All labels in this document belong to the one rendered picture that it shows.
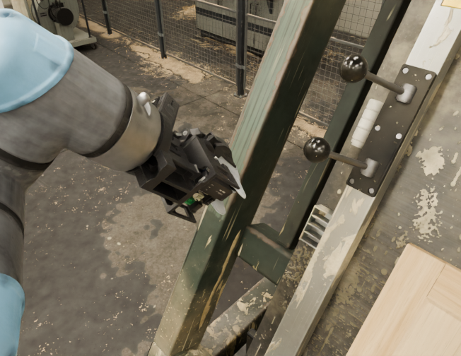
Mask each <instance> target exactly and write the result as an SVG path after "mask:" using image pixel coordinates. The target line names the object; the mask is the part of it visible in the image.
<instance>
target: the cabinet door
mask: <svg viewBox="0 0 461 356"><path fill-rule="evenodd" d="M346 356H461V270H460V269H459V268H457V267H455V266H453V265H451V264H450V263H448V262H446V261H444V260H442V259H440V258H438V257H437V256H434V255H433V254H431V253H429V252H427V251H426V250H424V249H422V248H420V247H418V246H417V245H415V244H412V243H408V244H407V245H406V247H405V249H404V251H403V252H402V255H401V256H400V258H399V260H398V262H397V264H396V265H395V267H394V269H393V271H392V272H391V274H390V277H389V278H388V279H387V282H386V284H385V286H384V287H383V289H382V291H381V293H380V294H379V296H378V298H377V300H376V301H375V304H374V305H373V307H372V309H371V311H370V313H369V315H368V316H367V318H366V320H365V321H364V323H363V325H362V327H361V329H360V331H359V332H358V335H357V336H356V338H355V340H354V342H353V343H352V345H351V347H350V349H349V351H348V352H347V354H346Z"/></svg>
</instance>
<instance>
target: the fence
mask: <svg viewBox="0 0 461 356"><path fill-rule="evenodd" d="M443 1H444V0H436V2H435V4H434V5H433V8H432V9H431V12H430V13H429V16H428V18H427V20H426V22H425V24H424V26H423V28H422V30H421V32H420V34H419V37H418V39H417V41H416V43H415V45H414V47H413V49H412V51H411V53H410V55H409V58H408V59H407V62H406V64H408V65H411V66H415V67H419V68H422V69H426V70H429V71H434V72H436V74H437V76H436V79H435V81H434V82H433V85H432V86H431V89H430V90H429V92H428V95H427V96H426V99H425V100H424V103H423V104H422V106H421V109H420V110H419V112H418V114H417V116H416V118H415V120H414V122H413V124H412V126H411V128H410V130H409V132H408V134H407V136H406V138H405V140H404V142H403V144H402V146H401V148H400V150H399V152H398V154H397V156H396V157H395V159H394V161H393V163H392V165H391V167H390V169H389V171H388V173H387V175H386V177H385V179H384V181H383V183H382V185H381V187H380V189H379V191H378V193H377V195H376V197H370V196H368V195H366V194H364V193H362V192H360V191H358V190H356V189H354V188H352V187H350V186H348V185H346V188H345V190H344V192H343V194H342V197H341V198H340V200H339V202H338V204H337V207H336V208H335V210H334V212H333V214H332V217H331V219H330V221H329V223H328V225H327V227H326V229H325V231H324V233H323V235H322V238H321V240H320V242H319V244H318V246H317V248H316V250H315V252H314V254H313V257H312V258H311V260H310V263H309V264H308V267H307V268H306V270H305V272H304V274H303V277H302V279H301V281H300V283H299V285H298V287H297V289H296V291H295V293H294V295H293V298H292V300H291V302H290V304H289V306H288V308H287V310H286V312H285V314H284V317H283V319H282V320H281V323H280V324H279V327H278V328H277V330H276V333H275V334H274V337H273V339H272V341H271V343H270V345H269V347H268V349H267V351H266V353H265V355H264V356H301V355H302V354H303V351H304V349H305V347H306V345H307V344H308V342H309V340H310V338H311V336H312V334H313V332H314V330H315V328H316V326H317V324H318V322H319V320H320V318H321V316H322V315H323V313H324V311H325V309H326V307H327V305H328V303H329V301H330V299H331V297H332V295H333V293H334V291H335V289H336V288H337V286H338V284H339V281H340V280H341V278H342V276H343V274H344V271H345V270H346V267H347V266H348V264H349V262H350V260H351V258H352V256H353V255H354V252H355V250H356V248H357V246H358V244H359V242H360V241H361V238H362V236H363V235H364V233H365V231H366V229H367V227H368V225H369V223H370V221H371V219H372V217H373V215H374V213H375V211H376V209H377V207H378V206H379V204H380V202H381V200H382V198H383V196H384V194H385V192H386V190H387V188H388V186H389V184H390V182H391V180H392V178H393V177H394V175H395V172H396V171H397V168H398V167H399V164H400V163H401V161H402V158H403V157H404V154H405V153H406V151H407V149H408V147H409V145H410V143H411V141H412V139H413V137H414V135H415V133H416V131H417V129H418V127H419V126H420V124H421V122H422V120H423V118H424V116H425V114H426V112H427V110H428V108H429V106H430V104H431V102H432V100H433V99H434V97H435V95H436V93H437V91H438V89H439V87H440V85H441V83H442V81H443V79H444V77H445V75H446V73H447V72H448V69H449V68H450V65H451V64H452V62H453V59H454V58H455V55H456V54H457V51H458V49H459V48H460V45H461V9H459V8H451V7H447V6H442V3H443Z"/></svg>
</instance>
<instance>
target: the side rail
mask: <svg viewBox="0 0 461 356"><path fill-rule="evenodd" d="M345 3H346V0H285V1H284V4H283V6H282V8H281V12H280V14H279V17H278V19H277V22H276V25H275V26H274V29H273V32H272V35H271V37H270V39H269V43H268V45H267V48H266V50H265V53H264V56H263V57H262V61H261V63H260V65H259V68H258V71H257V74H256V76H255V79H254V81H253V84H252V87H251V89H250V92H249V94H248V97H247V99H246V102H245V105H244V107H243V110H242V112H241V115H240V118H239V120H238V123H237V125H236V128H235V131H234V133H233V136H232V138H231V140H230V143H229V148H230V150H231V152H232V157H233V161H234V163H235V165H236V167H237V168H238V173H239V175H240V183H241V186H242V188H243V190H244V192H245V195H246V198H243V197H242V196H241V195H240V194H239V193H238V192H235V193H234V194H231V195H230V196H228V197H227V198H225V199H224V200H223V204H224V207H225V209H226V213H225V214H224V215H221V214H220V213H218V212H217V211H216V210H215V209H214V207H213V206H212V205H211V204H209V205H208V206H207V205H205V208H204V211H203V213H202V216H201V218H200V221H199V224H198V226H197V229H196V232H195V233H194V236H193V239H192V242H191V244H190V246H189V250H188V252H187V255H186V257H185V260H184V263H183V265H182V268H181V270H180V273H179V276H178V277H177V281H176V283H175V286H174V288H173V291H172V294H171V296H170V299H169V301H168V304H167V307H166V309H165V312H164V314H163V317H162V319H161V322H160V325H159V327H158V330H157V332H156V335H155V338H154V340H153V341H154V342H155V343H156V345H157V346H158V347H159V348H160V349H161V350H162V351H163V352H164V353H165V355H166V356H173V355H175V354H177V353H179V352H182V351H183V350H186V349H188V348H190V347H192V346H195V345H197V344H199V343H201V341H202V338H203V336H204V334H205V331H206V329H207V326H208V325H209V322H210V320H211V317H212V315H213V312H214V310H215V308H216V305H217V303H218V301H219V298H220V296H221V293H222V292H223V289H224V287H225V284H226V282H227V279H228V277H229V275H230V273H231V270H232V268H233V265H234V263H235V260H236V259H237V255H235V250H236V249H237V247H238V244H239V242H240V239H241V237H242V235H243V232H244V230H245V228H246V227H247V226H248V225H251V223H252V221H253V218H254V216H255V213H256V212H257V209H258V207H259V204H260V202H261V200H262V197H263V195H264V193H265V190H266V188H267V185H268V183H269V180H270V179H271V176H272V174H273V171H274V169H275V167H276V164H277V162H278V160H279V157H280V155H281V152H282V150H283V149H284V146H285V143H286V141H287V138H288V136H289V134H290V132H291V129H292V127H293V124H294V122H295V120H296V117H297V115H298V113H299V110H300V108H301V105H302V104H303V101H304V99H305V96H306V94H307V92H308V89H309V87H310V84H311V82H312V80H313V77H314V75H315V72H316V71H317V68H318V66H319V64H320V61H321V58H322V56H323V54H324V52H325V49H326V47H327V44H328V42H329V39H330V38H331V36H332V33H333V30H334V28H335V25H336V24H337V21H338V19H339V16H340V14H341V12H342V9H343V7H344V4H345Z"/></svg>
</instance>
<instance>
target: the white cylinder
mask: <svg viewBox="0 0 461 356"><path fill-rule="evenodd" d="M383 104H384V103H383V102H380V101H377V100H374V99H370V100H369V102H368V104H367V106H366V107H367V108H366V109H365V110H364V113H363V115H362V118H361V119H360V121H359V123H358V126H357V127H356V130H355V132H354V134H353V136H352V139H351V142H352V143H351V144H352V145H353V146H356V147H358V148H363V145H364V143H365V142H366V139H367V137H368V135H369V133H370V131H371V129H372V128H373V125H374V123H375V120H376V119H377V117H378V115H379V113H380V111H381V108H382V106H383Z"/></svg>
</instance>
